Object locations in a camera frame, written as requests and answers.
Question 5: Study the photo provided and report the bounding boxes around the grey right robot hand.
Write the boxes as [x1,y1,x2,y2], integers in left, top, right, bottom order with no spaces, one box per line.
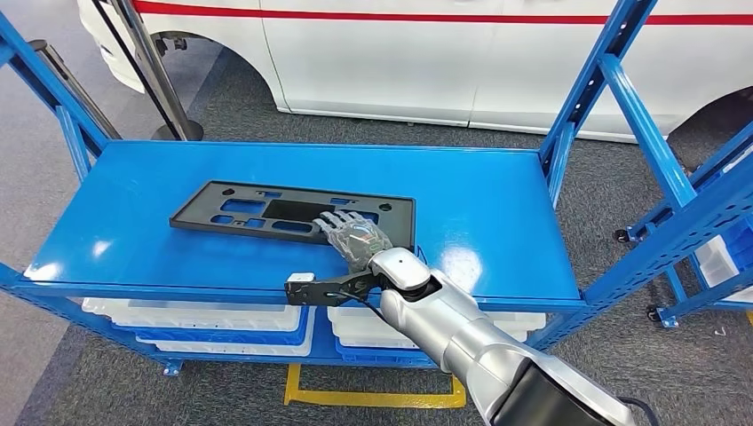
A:
[312,210,394,274]

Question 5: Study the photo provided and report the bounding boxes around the black plastic panel part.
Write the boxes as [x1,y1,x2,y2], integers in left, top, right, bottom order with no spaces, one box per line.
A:
[169,180,417,251]

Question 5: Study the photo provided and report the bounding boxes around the blue steel shelf rack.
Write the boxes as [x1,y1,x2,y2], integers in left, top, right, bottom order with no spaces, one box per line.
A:
[0,0,753,377]

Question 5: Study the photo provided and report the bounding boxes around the white car with red stripe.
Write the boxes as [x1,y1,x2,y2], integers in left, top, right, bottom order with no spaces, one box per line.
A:
[76,0,753,144]

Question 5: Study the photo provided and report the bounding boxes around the black barrier belt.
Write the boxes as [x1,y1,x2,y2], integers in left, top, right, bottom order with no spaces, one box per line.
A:
[89,0,180,139]

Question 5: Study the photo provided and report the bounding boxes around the blue wheeled rack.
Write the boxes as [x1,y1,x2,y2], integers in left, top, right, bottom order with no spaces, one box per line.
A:
[613,120,753,329]

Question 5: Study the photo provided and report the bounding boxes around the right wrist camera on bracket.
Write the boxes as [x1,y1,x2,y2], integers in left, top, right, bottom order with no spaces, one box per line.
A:
[284,271,390,308]

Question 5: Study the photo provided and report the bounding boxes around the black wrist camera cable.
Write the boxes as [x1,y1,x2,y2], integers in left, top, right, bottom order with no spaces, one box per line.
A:
[326,289,390,325]

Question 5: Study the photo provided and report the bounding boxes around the silver stanchion post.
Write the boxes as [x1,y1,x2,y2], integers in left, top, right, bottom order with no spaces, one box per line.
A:
[108,0,205,142]

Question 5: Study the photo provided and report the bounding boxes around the dark stanchion post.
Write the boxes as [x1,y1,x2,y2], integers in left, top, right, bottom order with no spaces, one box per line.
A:
[28,39,123,142]

